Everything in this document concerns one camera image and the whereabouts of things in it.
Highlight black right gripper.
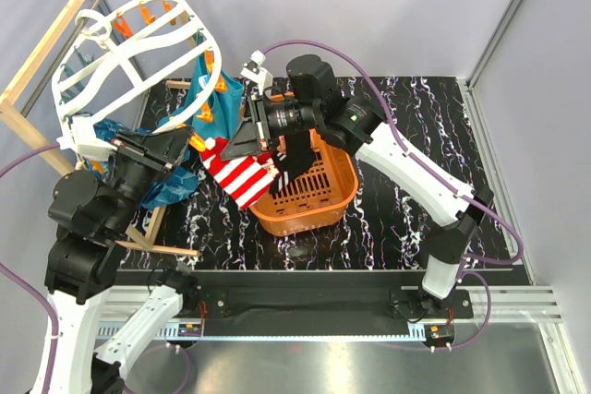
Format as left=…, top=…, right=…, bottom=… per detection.
left=221, top=93, right=320, bottom=162

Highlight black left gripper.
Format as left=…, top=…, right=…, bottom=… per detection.
left=108, top=124, right=198, bottom=234

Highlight orange clothes clip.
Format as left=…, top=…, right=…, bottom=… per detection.
left=189, top=134, right=207, bottom=152
left=204, top=50, right=215, bottom=73
left=215, top=78, right=228, bottom=92
left=195, top=107, right=213, bottom=123

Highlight red white striped sock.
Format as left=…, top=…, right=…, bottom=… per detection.
left=200, top=137, right=279, bottom=209

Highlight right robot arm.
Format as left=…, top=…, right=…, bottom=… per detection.
left=222, top=52, right=493, bottom=317

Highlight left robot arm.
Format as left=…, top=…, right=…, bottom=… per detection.
left=32, top=126, right=199, bottom=393

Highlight white round clip hanger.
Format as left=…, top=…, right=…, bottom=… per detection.
left=51, top=0, right=223, bottom=137

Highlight teal fabric garment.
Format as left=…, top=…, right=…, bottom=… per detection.
left=184, top=54, right=244, bottom=140

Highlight blue patterned fabric garment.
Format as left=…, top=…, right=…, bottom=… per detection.
left=76, top=119, right=198, bottom=210

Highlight black sock white stripes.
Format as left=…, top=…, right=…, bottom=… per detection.
left=270, top=131, right=316, bottom=195

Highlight orange plastic laundry basket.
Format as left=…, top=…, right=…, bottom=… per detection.
left=239, top=93, right=359, bottom=236

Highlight metal hanging rod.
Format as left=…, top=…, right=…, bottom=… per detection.
left=18, top=0, right=133, bottom=116

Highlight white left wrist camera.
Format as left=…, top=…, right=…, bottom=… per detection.
left=56, top=114, right=115, bottom=161

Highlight wooden drying rack frame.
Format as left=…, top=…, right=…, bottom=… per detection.
left=1, top=0, right=202, bottom=258

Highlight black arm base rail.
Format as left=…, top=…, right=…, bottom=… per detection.
left=195, top=270, right=474, bottom=340

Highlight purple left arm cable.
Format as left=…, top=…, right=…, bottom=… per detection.
left=0, top=142, right=66, bottom=394

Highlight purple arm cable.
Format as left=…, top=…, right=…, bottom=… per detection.
left=0, top=142, right=66, bottom=394
left=260, top=39, right=525, bottom=349

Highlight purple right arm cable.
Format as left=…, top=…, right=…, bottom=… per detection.
left=260, top=39, right=525, bottom=349

